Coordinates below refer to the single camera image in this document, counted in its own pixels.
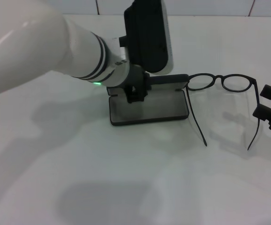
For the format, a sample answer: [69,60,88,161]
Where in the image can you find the black glasses case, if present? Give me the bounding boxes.
[105,74,190,127]

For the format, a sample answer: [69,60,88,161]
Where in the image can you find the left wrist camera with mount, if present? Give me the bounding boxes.
[119,0,174,76]

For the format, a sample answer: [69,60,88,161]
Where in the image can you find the black glasses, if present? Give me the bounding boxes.
[183,73,264,151]

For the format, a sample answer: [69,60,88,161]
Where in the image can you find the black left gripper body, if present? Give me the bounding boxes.
[123,65,153,96]

